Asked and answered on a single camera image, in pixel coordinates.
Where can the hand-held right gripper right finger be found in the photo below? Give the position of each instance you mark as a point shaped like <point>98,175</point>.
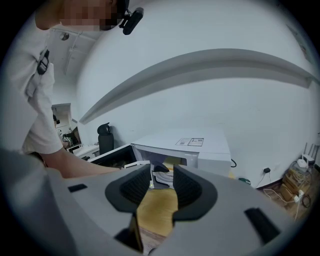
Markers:
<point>225,200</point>

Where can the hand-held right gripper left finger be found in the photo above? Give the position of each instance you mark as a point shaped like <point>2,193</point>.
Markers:
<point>87,212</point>

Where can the white microwave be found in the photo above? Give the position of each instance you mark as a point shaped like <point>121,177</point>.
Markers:
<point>200,155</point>

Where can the small green object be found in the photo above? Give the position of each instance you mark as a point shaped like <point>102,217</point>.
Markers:
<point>245,180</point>

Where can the white router with antennas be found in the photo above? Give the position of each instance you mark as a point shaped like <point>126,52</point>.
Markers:
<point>307,160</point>

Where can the black water bottle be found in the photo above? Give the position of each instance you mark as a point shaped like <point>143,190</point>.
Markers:
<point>106,142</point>

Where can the black clip on shirt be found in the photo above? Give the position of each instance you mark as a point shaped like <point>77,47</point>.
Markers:
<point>43,62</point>

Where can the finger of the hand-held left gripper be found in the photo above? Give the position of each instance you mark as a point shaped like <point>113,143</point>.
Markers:
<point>160,167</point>

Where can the cardboard box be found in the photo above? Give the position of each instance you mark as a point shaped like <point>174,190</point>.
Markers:
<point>291,182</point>

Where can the white power strip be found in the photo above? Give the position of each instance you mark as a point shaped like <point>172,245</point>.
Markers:
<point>298,196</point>

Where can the person's head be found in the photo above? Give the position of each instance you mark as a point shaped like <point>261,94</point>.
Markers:
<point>50,15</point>

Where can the person's left forearm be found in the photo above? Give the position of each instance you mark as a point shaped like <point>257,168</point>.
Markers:
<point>75,167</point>

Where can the white food bowl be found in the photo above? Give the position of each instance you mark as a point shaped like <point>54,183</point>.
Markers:
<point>163,180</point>

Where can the white desk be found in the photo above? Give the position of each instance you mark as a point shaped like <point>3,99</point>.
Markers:
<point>86,150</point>

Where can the black power adapter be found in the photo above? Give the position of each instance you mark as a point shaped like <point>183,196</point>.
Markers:
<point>267,170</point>

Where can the round ceiling fixture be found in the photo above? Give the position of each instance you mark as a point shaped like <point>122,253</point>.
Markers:
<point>65,36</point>

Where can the black head camera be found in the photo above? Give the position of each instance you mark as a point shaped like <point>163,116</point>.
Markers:
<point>133,21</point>

